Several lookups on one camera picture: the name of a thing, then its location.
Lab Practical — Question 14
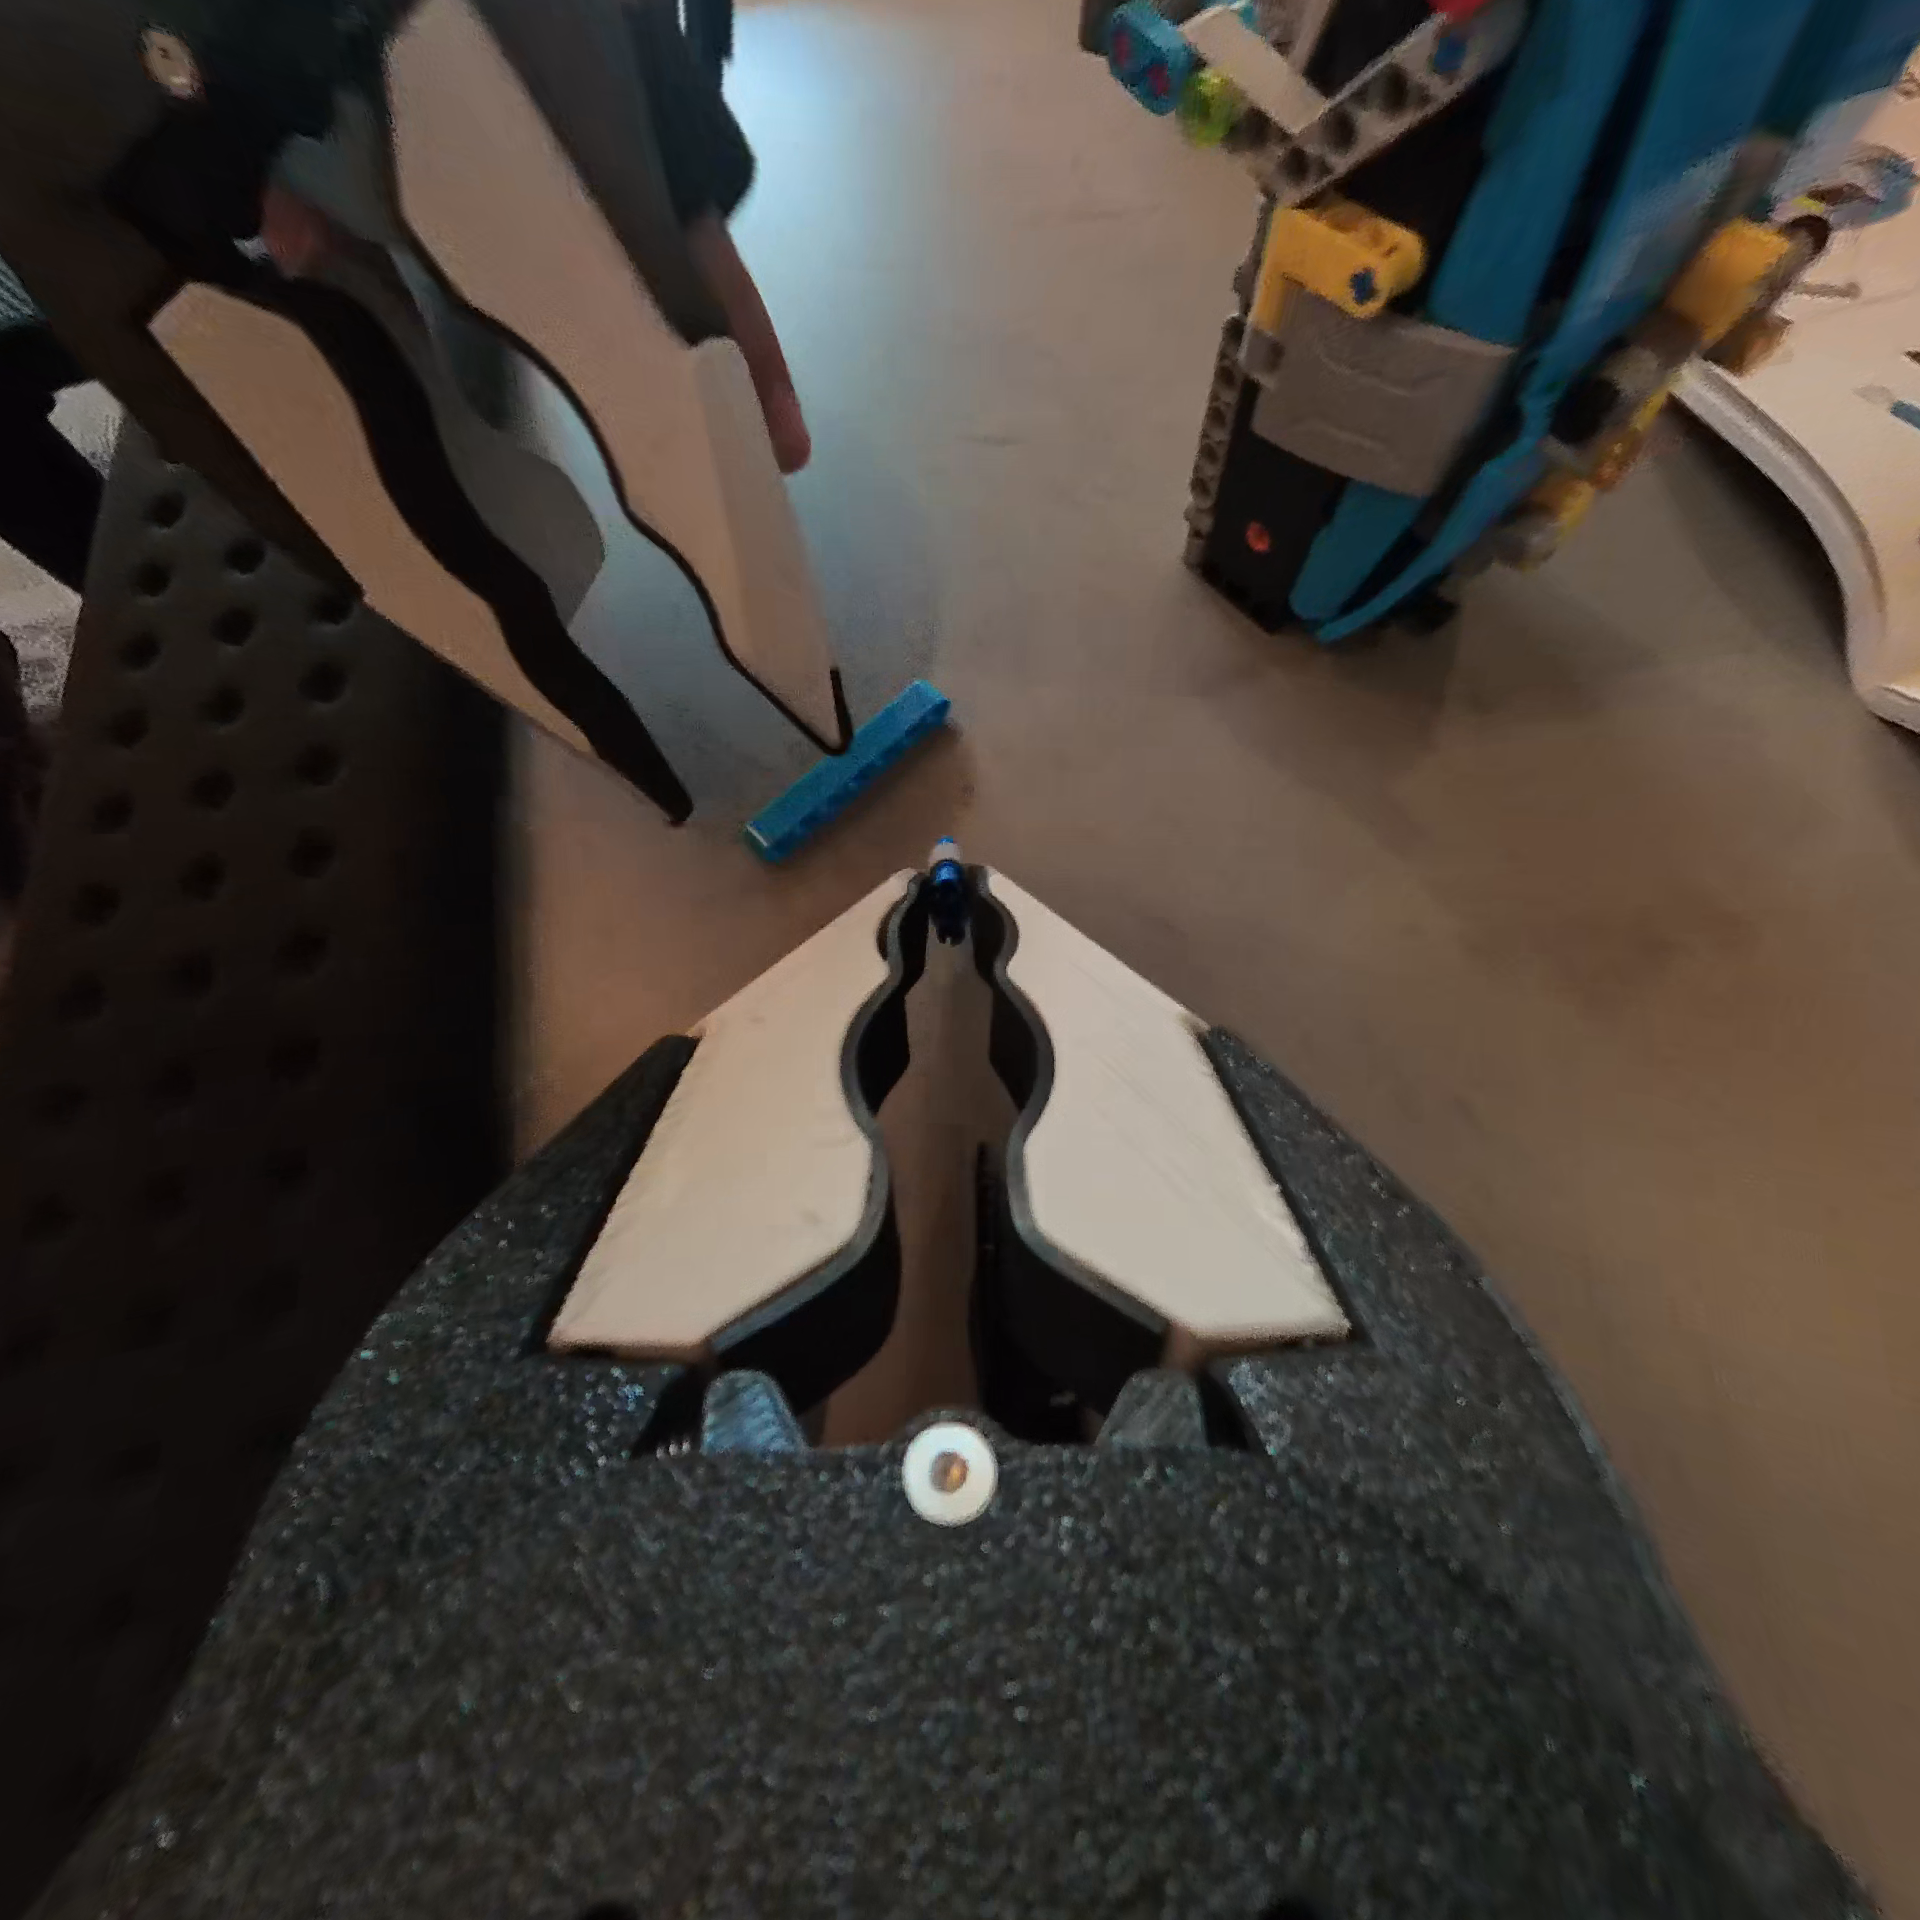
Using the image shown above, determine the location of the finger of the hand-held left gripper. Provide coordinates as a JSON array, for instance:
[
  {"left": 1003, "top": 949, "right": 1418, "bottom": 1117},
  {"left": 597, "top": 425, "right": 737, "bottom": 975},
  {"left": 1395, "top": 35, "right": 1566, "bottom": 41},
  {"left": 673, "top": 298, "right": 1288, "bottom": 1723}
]
[
  {"left": 147, "top": 278, "right": 696, "bottom": 831},
  {"left": 383, "top": 0, "right": 858, "bottom": 754}
]

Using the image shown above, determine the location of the blue brick beam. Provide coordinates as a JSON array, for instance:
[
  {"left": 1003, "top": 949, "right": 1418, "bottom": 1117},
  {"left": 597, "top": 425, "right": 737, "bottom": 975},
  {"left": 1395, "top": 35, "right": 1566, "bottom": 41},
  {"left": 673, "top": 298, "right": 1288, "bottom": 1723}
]
[{"left": 744, "top": 680, "right": 953, "bottom": 867}]

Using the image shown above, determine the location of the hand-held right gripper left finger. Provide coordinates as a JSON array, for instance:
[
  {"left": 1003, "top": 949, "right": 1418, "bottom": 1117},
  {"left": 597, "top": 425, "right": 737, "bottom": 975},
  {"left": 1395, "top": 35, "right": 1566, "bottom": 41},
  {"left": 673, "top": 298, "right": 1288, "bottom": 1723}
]
[{"left": 550, "top": 867, "right": 935, "bottom": 1403}]

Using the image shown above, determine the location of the toy brick robot model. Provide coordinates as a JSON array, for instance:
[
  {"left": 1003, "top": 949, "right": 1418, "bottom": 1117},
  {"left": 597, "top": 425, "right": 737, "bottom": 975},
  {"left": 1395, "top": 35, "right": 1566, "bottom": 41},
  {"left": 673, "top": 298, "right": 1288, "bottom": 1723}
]
[{"left": 1079, "top": 0, "right": 1920, "bottom": 647}]

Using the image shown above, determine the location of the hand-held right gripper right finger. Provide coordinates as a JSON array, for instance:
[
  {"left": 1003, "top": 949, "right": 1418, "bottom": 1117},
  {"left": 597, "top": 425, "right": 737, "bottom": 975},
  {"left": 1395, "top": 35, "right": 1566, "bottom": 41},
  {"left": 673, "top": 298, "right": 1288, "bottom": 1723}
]
[{"left": 967, "top": 865, "right": 1353, "bottom": 1415}]

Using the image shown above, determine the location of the instruction booklet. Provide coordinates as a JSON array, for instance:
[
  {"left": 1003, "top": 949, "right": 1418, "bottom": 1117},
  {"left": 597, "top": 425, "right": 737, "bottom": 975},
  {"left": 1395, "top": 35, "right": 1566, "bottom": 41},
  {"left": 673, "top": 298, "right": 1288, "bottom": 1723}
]
[{"left": 1670, "top": 88, "right": 1920, "bottom": 742}]

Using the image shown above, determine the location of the person's left hand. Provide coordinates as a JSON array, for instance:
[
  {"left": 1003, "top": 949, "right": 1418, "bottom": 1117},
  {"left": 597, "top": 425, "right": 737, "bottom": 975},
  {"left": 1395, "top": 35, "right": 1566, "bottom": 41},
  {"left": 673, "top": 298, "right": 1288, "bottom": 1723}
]
[{"left": 698, "top": 222, "right": 817, "bottom": 479}]

